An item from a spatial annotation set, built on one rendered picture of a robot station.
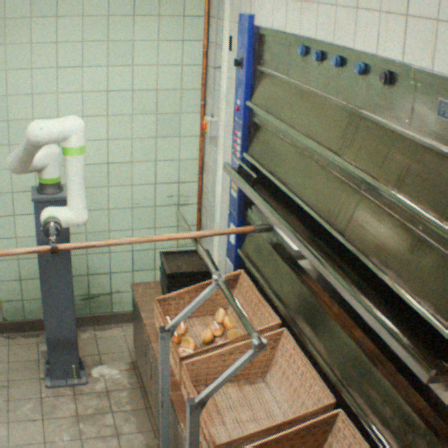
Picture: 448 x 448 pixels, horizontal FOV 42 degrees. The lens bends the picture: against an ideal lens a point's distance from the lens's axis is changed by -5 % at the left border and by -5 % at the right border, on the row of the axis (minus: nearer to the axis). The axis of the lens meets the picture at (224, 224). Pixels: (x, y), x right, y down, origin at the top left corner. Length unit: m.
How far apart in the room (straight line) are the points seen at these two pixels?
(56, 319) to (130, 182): 1.01
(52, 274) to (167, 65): 1.43
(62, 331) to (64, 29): 1.76
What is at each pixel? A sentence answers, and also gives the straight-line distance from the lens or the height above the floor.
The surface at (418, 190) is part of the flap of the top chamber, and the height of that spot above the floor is 1.76.
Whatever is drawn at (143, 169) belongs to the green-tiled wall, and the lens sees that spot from 3.91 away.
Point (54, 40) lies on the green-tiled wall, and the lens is 3.69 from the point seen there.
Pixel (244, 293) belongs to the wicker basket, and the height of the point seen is 0.78.
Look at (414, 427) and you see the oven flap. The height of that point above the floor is 1.05.
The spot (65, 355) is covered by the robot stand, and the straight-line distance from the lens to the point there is 3.69.
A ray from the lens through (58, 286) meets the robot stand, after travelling 3.45.
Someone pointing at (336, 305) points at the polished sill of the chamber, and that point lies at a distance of 2.31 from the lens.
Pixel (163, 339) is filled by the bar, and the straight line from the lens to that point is 2.51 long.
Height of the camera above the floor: 2.28
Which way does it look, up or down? 22 degrees down
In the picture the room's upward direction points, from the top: 3 degrees clockwise
